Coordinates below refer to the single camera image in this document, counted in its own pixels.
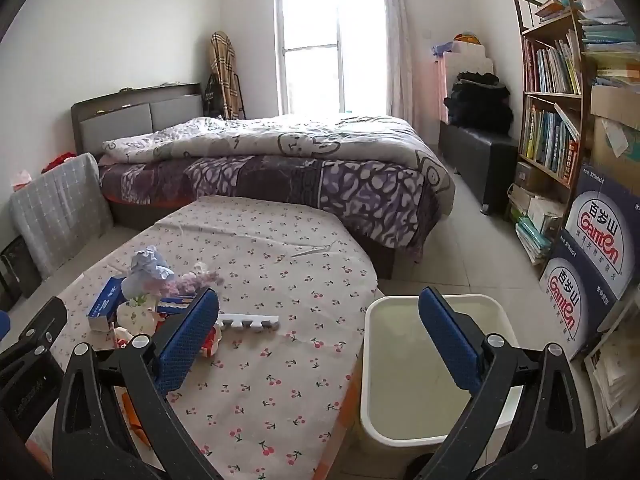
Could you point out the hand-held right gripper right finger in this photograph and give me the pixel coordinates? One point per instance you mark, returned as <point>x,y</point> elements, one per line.
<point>450,342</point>

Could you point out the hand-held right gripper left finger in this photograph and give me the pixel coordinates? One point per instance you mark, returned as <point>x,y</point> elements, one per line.
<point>185,342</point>

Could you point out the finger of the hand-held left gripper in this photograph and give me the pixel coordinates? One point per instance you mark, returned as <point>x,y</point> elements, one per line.
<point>37,322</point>

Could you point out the blue white striped carton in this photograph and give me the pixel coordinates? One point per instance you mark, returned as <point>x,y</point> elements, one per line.
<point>175,305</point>

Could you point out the white plastic bin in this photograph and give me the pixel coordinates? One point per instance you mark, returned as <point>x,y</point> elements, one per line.
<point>400,360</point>

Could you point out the white patterned sock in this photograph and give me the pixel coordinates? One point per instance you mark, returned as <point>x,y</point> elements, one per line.
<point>137,316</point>

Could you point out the white foam comb strip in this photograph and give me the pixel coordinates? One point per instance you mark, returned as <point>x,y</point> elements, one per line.
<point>250,321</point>

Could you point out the blue cardboard carton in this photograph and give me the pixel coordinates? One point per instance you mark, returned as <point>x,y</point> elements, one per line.
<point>107,302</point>

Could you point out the blue-white plastic bag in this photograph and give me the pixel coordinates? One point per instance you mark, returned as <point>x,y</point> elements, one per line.
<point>147,267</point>

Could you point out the small black appliance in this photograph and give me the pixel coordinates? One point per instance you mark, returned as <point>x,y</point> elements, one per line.
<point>15,270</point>

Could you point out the cherry print tablecloth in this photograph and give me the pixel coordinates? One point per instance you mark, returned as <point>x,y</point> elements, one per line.
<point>280,320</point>

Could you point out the grey checked cushion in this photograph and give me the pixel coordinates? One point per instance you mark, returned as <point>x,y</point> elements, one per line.
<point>55,205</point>

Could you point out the blue white water carton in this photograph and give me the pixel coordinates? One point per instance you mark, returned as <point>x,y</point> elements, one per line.
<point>580,305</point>
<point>600,240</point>

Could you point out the floor stack of books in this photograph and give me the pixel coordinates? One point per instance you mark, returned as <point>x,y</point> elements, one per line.
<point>532,230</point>

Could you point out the pink tissue pack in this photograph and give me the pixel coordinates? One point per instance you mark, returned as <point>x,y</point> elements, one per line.
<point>22,180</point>

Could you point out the red cloth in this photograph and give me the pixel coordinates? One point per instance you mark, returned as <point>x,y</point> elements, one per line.
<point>57,161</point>

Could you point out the pile of loose papers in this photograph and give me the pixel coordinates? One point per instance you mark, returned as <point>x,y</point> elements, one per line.
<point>610,385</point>

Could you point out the black storage bench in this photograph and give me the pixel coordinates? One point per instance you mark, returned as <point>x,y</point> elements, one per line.
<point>475,160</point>

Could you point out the small cardboard box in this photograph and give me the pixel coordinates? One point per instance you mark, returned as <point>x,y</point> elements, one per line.
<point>529,175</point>

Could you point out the purple patterned bedsheet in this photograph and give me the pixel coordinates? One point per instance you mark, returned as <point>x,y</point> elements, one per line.
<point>350,185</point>

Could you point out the dark bed with grey headboard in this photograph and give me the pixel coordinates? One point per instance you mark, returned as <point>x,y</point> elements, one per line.
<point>125,120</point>

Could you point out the row of upright books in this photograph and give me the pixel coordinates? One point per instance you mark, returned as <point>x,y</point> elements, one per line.
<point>550,65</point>
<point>550,137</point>

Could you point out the grey cartoon print quilt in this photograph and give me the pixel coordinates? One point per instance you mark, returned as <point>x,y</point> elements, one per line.
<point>300,140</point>

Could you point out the pile of black clothes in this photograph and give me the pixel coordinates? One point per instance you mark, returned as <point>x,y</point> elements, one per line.
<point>477,105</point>

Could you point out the black bag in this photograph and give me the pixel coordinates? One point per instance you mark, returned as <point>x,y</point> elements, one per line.
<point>212,95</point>

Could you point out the wooden bookshelf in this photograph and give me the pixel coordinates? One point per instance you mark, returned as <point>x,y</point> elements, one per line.
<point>550,95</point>

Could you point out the brown cardboard box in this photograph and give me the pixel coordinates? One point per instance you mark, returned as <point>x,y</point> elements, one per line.
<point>615,130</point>

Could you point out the pink white cabinet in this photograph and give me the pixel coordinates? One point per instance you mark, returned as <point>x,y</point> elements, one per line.
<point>472,60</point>

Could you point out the plaid coat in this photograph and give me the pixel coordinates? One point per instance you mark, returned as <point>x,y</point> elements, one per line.
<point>223,60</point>

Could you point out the purple cloth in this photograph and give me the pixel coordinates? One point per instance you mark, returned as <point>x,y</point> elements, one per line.
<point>440,50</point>

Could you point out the colourful ball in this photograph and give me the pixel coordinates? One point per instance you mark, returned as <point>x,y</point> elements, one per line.
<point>465,36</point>

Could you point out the white sheer curtain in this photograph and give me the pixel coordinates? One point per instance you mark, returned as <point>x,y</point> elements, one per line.
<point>397,35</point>

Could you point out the window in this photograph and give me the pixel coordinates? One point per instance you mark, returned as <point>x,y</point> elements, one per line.
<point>310,35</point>

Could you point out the tall stack of papers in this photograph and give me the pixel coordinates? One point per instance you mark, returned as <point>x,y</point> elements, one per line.
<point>610,45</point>

